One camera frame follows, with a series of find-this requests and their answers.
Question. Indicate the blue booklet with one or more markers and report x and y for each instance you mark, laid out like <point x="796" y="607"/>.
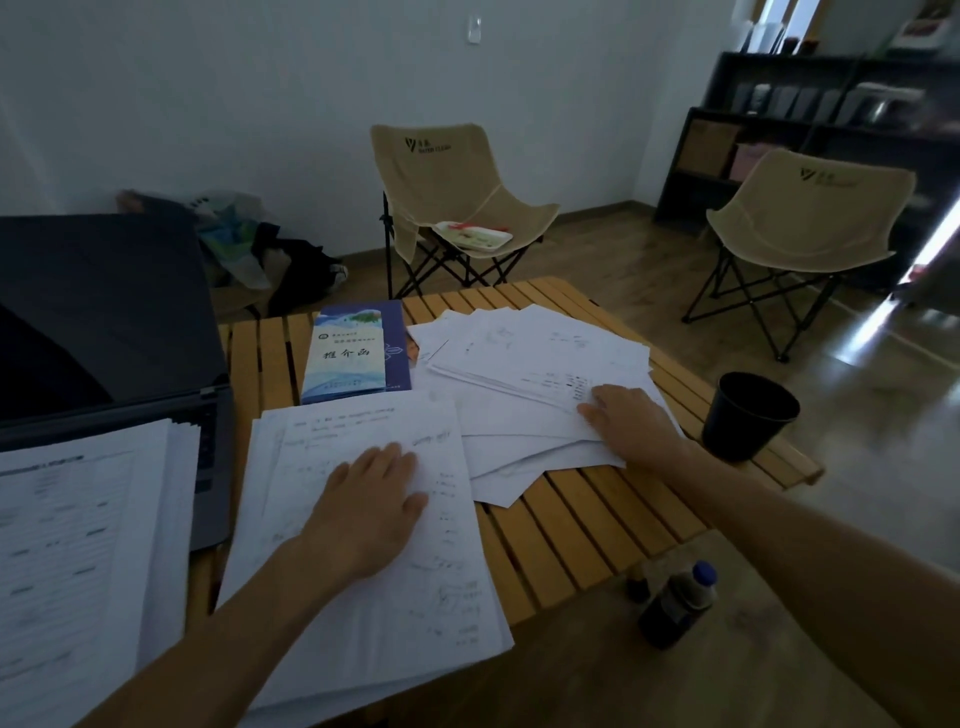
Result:
<point x="341" y="352"/>

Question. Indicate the beige folding chair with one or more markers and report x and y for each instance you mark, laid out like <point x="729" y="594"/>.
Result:
<point x="810" y="217"/>
<point x="435" y="172"/>

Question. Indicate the person's right hand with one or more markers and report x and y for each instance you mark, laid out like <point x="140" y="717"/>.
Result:
<point x="637" y="427"/>

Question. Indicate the stack of scribbled note sheets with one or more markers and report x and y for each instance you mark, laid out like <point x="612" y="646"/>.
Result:
<point x="450" y="570"/>

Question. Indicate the thin stack of sorted sheets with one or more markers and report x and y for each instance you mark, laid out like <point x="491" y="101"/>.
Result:
<point x="67" y="562"/>

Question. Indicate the metal pot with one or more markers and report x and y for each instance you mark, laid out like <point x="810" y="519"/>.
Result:
<point x="881" y="109"/>

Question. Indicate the dark bottle with blue cap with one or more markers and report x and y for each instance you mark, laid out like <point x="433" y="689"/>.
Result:
<point x="675" y="607"/>

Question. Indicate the pile of white papers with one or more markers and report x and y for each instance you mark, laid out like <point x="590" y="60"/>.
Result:
<point x="525" y="352"/>

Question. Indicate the woven storage basket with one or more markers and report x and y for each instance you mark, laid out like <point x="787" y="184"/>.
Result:
<point x="709" y="148"/>

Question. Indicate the person's left hand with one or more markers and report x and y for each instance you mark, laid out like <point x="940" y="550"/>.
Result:
<point x="367" y="517"/>

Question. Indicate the person's left forearm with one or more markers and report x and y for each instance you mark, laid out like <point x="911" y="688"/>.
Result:
<point x="210" y="652"/>

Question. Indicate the white wall hook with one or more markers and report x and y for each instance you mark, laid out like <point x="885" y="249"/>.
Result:
<point x="474" y="28"/>

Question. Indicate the black plastic pot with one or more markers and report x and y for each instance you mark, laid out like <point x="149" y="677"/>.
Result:
<point x="746" y="424"/>

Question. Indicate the grey laptop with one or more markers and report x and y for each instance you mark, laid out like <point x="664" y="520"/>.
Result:
<point x="112" y="285"/>

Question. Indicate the black shelf unit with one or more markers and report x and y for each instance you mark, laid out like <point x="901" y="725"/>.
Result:
<point x="675" y="202"/>

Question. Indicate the red and white box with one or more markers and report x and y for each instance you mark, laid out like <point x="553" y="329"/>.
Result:
<point x="922" y="31"/>

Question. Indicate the red and white booklet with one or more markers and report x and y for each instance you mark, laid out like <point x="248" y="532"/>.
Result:
<point x="472" y="235"/>

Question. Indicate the tall narrow window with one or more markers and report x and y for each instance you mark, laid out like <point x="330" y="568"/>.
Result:
<point x="802" y="19"/>

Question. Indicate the person's right forearm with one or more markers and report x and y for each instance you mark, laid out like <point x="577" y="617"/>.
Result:
<point x="825" y="570"/>

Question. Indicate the wooden slatted table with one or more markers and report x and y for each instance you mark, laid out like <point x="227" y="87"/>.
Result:
<point x="570" y="525"/>

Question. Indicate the pink storage box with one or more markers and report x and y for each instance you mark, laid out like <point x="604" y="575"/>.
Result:
<point x="750" y="161"/>

